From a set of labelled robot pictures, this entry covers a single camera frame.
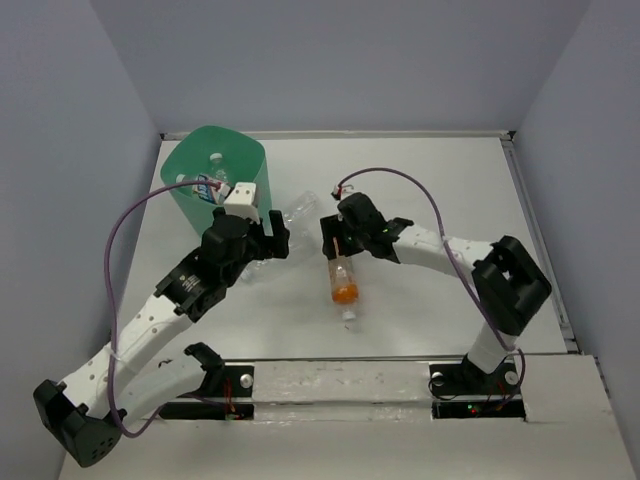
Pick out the white blue label bottle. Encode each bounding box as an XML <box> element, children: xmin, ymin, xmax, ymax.
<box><xmin>175</xmin><ymin>174</ymin><xmax>232</xmax><ymax>205</ymax></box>

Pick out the orange label bottle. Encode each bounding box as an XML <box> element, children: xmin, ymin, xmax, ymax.
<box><xmin>328</xmin><ymin>256</ymin><xmax>359</xmax><ymax>321</ymax></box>

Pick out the clear unlabeled bottle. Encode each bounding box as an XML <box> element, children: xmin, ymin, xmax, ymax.
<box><xmin>209</xmin><ymin>152</ymin><xmax>230</xmax><ymax>183</ymax></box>

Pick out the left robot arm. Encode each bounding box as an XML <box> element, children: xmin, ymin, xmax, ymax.
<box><xmin>33</xmin><ymin>207</ymin><xmax>290</xmax><ymax>468</ymax></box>

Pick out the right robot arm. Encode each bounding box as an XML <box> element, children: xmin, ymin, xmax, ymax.
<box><xmin>320</xmin><ymin>193</ymin><xmax>552</xmax><ymax>392</ymax></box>

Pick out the green plastic bin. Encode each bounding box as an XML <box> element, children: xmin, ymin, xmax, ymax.
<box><xmin>160</xmin><ymin>126</ymin><xmax>272</xmax><ymax>234</ymax></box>

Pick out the clear ribbed bottle upper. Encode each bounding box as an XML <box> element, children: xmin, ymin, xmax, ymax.
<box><xmin>283</xmin><ymin>190</ymin><xmax>319</xmax><ymax>234</ymax></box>

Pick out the clear ribbed bottle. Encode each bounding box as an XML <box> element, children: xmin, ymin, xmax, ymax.
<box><xmin>283</xmin><ymin>190</ymin><xmax>319</xmax><ymax>234</ymax></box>
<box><xmin>240</xmin><ymin>238</ymin><xmax>316</xmax><ymax>284</ymax></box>

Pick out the clear ribbed bottle lower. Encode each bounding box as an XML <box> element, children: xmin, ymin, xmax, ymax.
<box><xmin>240</xmin><ymin>238</ymin><xmax>316</xmax><ymax>284</ymax></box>

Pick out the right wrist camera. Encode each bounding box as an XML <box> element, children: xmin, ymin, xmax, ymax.
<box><xmin>331</xmin><ymin>184</ymin><xmax>355</xmax><ymax>201</ymax></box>

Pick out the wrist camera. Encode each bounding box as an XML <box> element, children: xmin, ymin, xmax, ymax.
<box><xmin>222</xmin><ymin>182</ymin><xmax>260</xmax><ymax>223</ymax></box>
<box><xmin>331</xmin><ymin>184</ymin><xmax>355</xmax><ymax>201</ymax></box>

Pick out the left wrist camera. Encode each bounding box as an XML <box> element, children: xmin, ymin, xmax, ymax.
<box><xmin>222</xmin><ymin>182</ymin><xmax>260</xmax><ymax>223</ymax></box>

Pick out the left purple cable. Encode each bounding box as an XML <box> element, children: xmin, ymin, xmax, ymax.
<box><xmin>103</xmin><ymin>182</ymin><xmax>224</xmax><ymax>439</ymax></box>

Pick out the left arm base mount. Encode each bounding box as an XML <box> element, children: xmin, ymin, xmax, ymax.
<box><xmin>159</xmin><ymin>342</ymin><xmax>255</xmax><ymax>421</ymax></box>

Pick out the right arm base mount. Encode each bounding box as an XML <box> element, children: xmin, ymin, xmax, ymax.
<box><xmin>428</xmin><ymin>362</ymin><xmax>526</xmax><ymax>420</ymax></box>

